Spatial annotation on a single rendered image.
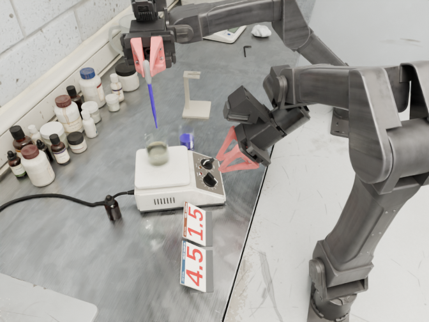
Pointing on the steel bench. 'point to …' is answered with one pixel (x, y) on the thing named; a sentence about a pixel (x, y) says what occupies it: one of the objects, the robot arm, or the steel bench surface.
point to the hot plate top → (159, 181)
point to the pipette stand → (196, 108)
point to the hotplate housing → (176, 195)
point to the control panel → (205, 174)
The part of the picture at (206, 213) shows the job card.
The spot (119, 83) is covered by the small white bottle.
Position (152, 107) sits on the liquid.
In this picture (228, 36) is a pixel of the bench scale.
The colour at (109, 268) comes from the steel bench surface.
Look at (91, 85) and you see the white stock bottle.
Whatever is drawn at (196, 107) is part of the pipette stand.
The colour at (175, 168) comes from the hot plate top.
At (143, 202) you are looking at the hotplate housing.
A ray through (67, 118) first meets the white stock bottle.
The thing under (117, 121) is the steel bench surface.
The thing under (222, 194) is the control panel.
